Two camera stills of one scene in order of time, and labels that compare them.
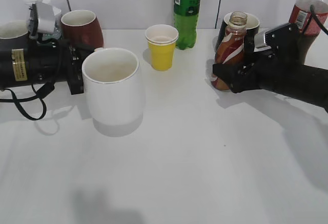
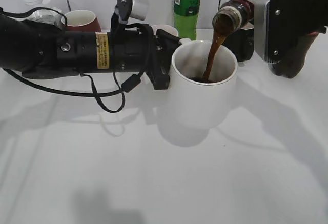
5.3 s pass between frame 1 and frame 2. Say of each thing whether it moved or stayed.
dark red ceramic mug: stayed
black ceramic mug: moved
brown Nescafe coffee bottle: moved
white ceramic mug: moved
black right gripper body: moved
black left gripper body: moved
